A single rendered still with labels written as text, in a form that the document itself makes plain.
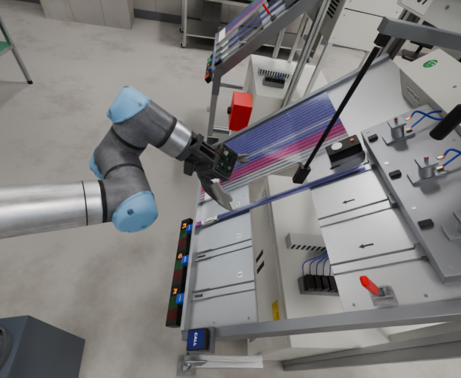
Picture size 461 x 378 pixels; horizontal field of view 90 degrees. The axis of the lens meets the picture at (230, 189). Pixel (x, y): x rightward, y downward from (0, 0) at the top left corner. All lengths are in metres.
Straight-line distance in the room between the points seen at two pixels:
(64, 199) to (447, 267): 0.57
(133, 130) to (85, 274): 1.19
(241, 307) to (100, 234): 1.22
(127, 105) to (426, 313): 0.59
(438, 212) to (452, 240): 0.05
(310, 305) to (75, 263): 1.26
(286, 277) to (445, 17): 0.80
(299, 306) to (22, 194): 0.77
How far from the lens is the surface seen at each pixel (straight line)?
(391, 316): 0.50
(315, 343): 0.88
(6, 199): 0.43
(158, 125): 0.48
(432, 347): 0.73
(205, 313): 0.66
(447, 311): 0.51
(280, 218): 1.00
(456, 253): 0.48
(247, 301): 0.60
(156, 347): 1.41
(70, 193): 0.42
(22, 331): 0.97
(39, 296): 1.62
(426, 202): 0.52
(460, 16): 0.75
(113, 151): 0.50
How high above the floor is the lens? 1.40
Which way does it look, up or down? 50 degrees down
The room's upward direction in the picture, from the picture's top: 15 degrees clockwise
